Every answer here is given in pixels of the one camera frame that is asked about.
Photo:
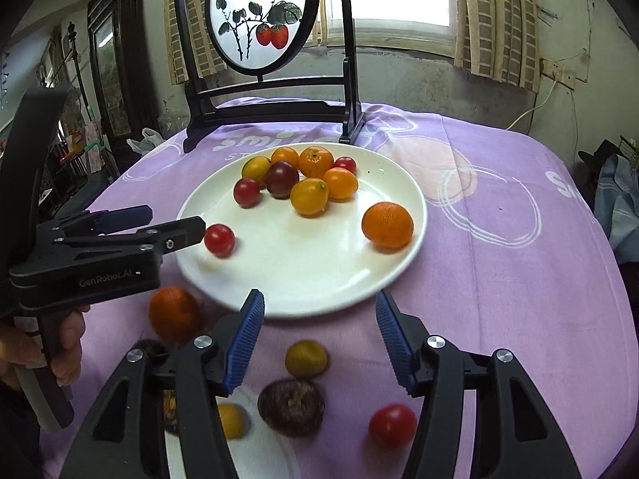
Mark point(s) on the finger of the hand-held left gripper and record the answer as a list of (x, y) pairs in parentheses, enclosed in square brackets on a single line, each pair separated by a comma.
[(174, 234), (125, 215)]

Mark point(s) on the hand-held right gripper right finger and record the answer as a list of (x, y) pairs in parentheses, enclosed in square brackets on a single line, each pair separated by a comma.
[(397, 344)]

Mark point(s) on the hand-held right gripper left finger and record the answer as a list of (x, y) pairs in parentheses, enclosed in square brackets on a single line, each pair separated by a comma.
[(244, 339)]

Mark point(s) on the white oval plate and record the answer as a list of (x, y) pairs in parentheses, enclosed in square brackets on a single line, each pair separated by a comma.
[(299, 269)]

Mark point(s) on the yellow-green tomato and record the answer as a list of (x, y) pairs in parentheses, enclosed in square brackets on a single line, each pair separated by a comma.
[(255, 168), (306, 358), (231, 422)]

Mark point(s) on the orange mandarin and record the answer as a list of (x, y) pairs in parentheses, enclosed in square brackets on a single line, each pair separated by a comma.
[(388, 225), (173, 313), (316, 161)]

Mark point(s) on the dark purple tomato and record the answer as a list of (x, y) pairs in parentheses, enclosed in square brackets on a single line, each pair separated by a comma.
[(281, 179)]

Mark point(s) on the orange-yellow tomato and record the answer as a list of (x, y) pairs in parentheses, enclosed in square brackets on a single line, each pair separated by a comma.
[(341, 183), (309, 198)]

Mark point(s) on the person's left hand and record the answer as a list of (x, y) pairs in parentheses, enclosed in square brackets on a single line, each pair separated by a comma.
[(70, 349)]

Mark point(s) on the white plastic bag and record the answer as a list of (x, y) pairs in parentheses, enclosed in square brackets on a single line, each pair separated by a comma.
[(147, 140)]

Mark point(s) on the purple tablecloth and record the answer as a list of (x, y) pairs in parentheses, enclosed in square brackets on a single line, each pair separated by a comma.
[(499, 284)]

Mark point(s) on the dark wooden cabinet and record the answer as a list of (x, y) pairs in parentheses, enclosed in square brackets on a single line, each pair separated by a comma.
[(112, 85)]

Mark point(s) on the black pole stand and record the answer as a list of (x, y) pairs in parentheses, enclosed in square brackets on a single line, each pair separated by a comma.
[(75, 60)]

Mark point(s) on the checked beige curtain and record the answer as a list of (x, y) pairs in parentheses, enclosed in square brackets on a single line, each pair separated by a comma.
[(494, 25), (192, 45)]

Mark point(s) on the round painted table screen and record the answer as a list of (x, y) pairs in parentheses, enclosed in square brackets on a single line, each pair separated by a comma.
[(259, 10)]

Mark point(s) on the blue cloth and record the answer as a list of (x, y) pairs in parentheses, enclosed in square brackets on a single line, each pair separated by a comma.
[(619, 199)]

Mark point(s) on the black hat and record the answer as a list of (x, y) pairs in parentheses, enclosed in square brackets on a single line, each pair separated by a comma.
[(599, 152)]

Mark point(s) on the wall socket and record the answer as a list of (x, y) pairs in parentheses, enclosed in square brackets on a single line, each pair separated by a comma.
[(564, 72)]

